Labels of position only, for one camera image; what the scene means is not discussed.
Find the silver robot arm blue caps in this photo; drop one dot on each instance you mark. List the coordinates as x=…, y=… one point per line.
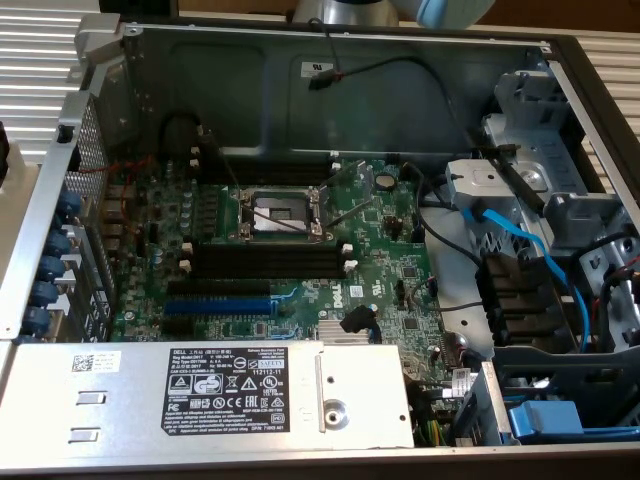
x=350, y=12

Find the CPU socket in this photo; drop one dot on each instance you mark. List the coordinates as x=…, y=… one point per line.
x=280, y=215

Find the green Dell motherboard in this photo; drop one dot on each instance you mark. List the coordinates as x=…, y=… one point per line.
x=380, y=250

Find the round coin battery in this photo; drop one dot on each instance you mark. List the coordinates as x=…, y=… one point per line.
x=385, y=180

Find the silver finned chipset heatsink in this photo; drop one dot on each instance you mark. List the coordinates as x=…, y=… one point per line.
x=330, y=332

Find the long black expansion slot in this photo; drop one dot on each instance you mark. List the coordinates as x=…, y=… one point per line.
x=220, y=287

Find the blue expansion slot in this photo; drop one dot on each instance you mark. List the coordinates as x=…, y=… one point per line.
x=220, y=305

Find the grey metal PC case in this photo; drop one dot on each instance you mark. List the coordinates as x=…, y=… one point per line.
x=375, y=110

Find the short black expansion slot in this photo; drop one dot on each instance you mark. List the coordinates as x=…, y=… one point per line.
x=177, y=325

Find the white barcode tag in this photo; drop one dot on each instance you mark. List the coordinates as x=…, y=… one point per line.
x=461, y=381

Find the black diagonal strut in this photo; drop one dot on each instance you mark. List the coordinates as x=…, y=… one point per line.
x=520, y=185

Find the grey metal disk bay cage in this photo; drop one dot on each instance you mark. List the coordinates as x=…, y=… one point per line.
x=550, y=150

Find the silver power supply black label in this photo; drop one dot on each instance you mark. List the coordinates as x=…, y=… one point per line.
x=125, y=395

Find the blue expansion slot clip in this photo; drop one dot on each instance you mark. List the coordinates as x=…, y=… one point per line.
x=52, y=267
x=37, y=320
x=59, y=242
x=69, y=205
x=45, y=294

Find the dark grey disk bay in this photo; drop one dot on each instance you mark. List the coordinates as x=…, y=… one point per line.
x=550, y=370

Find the blue plastic disk latch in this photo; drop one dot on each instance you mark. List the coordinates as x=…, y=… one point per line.
x=545, y=420

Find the aluminium corner block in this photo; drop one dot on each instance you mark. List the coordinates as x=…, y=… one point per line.
x=97, y=35

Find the silver disk bay bracket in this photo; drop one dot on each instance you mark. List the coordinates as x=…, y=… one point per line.
x=480, y=182

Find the black ribbed plastic bracket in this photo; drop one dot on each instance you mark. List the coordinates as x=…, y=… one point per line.
x=525, y=300

